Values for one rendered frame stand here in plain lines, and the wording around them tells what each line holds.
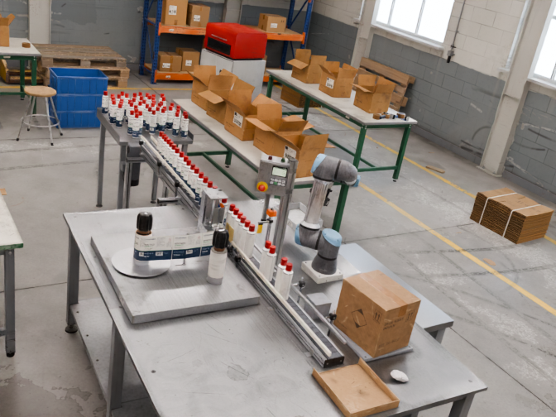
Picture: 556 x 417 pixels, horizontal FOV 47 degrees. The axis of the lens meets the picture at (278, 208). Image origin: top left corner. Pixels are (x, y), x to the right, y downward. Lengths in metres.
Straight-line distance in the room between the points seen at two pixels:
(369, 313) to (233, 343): 0.65
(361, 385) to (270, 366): 0.42
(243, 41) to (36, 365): 5.71
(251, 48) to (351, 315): 6.20
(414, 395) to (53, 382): 2.12
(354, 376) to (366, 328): 0.24
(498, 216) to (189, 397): 5.02
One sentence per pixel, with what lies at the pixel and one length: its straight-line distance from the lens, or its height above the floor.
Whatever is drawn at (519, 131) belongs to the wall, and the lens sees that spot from 8.97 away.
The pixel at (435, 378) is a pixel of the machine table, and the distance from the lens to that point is 3.17.
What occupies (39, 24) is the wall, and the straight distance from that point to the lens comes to 10.56.
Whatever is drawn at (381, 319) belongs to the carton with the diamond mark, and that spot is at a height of 1.06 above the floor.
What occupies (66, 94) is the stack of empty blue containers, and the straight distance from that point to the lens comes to 7.92.
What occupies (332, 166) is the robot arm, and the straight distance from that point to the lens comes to 3.48.
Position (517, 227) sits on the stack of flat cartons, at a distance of 7.06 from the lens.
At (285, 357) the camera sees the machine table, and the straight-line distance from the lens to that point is 3.01.
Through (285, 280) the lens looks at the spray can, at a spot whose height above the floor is 1.00.
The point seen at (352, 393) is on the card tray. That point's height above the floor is 0.83.
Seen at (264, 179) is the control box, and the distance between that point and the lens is 3.44.
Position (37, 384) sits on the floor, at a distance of 4.07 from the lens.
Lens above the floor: 2.64
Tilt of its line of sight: 24 degrees down
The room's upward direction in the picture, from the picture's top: 10 degrees clockwise
